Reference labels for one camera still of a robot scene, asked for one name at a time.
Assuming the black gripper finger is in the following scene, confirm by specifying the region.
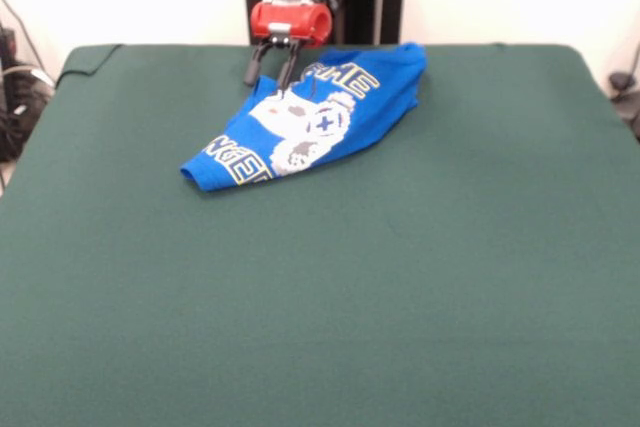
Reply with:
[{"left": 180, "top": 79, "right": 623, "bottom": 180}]
[
  {"left": 243, "top": 40, "right": 272, "bottom": 88},
  {"left": 276, "top": 41, "right": 303, "bottom": 99}
]

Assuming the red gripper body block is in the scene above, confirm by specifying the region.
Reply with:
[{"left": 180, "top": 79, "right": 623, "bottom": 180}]
[{"left": 249, "top": 0, "right": 334, "bottom": 47}]

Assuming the blue printed T-shirt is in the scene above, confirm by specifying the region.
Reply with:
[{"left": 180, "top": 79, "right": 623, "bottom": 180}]
[{"left": 178, "top": 41, "right": 429, "bottom": 194}]

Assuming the dark green table cloth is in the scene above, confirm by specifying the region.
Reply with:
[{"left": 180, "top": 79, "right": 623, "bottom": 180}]
[{"left": 0, "top": 42, "right": 640, "bottom": 427}]

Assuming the black and white cable bundle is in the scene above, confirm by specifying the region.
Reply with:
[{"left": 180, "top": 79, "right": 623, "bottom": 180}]
[{"left": 0, "top": 0, "right": 56, "bottom": 193}]

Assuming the black cable plug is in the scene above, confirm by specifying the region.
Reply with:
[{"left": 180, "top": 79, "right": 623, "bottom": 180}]
[{"left": 607, "top": 41, "right": 640, "bottom": 143}]

